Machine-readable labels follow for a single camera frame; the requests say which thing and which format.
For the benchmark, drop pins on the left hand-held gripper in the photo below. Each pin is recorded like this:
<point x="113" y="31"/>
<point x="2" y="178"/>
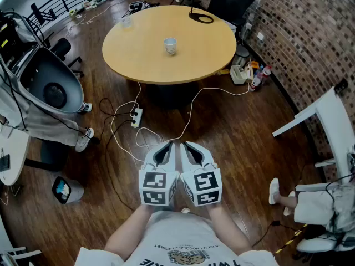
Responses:
<point x="155" y="186"/>

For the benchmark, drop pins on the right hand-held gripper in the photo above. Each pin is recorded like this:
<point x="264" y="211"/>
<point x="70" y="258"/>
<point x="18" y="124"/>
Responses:
<point x="203" y="186"/>

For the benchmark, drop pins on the white printed cup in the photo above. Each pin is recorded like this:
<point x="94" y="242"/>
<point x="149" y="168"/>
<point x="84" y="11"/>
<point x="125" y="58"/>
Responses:
<point x="170" y="46"/>

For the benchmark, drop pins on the person's right forearm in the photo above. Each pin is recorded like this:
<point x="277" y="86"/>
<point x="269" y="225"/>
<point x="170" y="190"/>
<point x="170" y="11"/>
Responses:
<point x="227" y="229"/>

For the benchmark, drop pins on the person's left forearm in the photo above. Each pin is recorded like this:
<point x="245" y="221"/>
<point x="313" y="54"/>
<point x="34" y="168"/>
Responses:
<point x="130" y="231"/>

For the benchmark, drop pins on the white power strip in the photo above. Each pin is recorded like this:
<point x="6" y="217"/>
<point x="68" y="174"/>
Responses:
<point x="137" y="118"/>

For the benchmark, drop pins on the person's white shoe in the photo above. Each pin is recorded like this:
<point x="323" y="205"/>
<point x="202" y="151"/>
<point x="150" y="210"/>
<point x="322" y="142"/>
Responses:
<point x="185" y="210"/>
<point x="86" y="107"/>
<point x="84" y="140"/>

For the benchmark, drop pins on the person's white printed t-shirt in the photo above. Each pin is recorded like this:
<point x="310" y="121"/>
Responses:
<point x="177" y="240"/>

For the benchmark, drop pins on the white box appliance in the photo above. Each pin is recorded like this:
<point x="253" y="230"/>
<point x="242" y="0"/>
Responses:
<point x="238" y="75"/>

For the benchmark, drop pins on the clear bottle red label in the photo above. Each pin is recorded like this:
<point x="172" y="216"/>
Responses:
<point x="266" y="75"/>
<point x="255" y="83"/>

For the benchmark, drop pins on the grey waste bin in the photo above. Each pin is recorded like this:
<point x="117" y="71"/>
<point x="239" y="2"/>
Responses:
<point x="69" y="191"/>

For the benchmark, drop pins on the steel pedal bin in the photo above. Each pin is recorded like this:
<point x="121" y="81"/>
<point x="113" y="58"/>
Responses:
<point x="240" y="55"/>

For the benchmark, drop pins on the clear plastic container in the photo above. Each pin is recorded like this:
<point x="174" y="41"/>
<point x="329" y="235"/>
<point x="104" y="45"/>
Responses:
<point x="127" y="23"/>

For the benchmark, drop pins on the black swivel stool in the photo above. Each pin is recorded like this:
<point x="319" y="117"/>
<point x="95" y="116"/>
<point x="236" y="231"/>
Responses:
<point x="62" y="50"/>

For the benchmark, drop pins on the white round table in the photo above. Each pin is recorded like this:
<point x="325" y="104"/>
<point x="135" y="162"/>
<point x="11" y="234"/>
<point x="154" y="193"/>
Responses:
<point x="12" y="159"/>

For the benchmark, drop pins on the white black headset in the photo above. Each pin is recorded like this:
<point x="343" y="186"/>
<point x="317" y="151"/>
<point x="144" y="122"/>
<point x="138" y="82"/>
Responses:
<point x="138" y="5"/>

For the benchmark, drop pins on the black office chair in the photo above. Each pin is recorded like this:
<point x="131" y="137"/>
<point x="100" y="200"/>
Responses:
<point x="230" y="1"/>

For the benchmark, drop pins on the black clamp device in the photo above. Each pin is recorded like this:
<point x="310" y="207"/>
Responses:
<point x="341" y="85"/>

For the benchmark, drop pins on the black equipment cart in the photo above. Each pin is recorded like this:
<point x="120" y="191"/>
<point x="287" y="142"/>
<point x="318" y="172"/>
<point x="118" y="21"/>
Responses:
<point x="12" y="43"/>

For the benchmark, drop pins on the black table pedestal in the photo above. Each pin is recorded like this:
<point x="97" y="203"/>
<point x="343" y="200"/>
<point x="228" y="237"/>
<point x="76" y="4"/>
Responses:
<point x="172" y="94"/>

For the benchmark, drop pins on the white wall outlet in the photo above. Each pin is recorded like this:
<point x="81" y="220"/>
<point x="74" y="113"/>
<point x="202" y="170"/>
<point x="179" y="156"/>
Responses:
<point x="260" y="36"/>

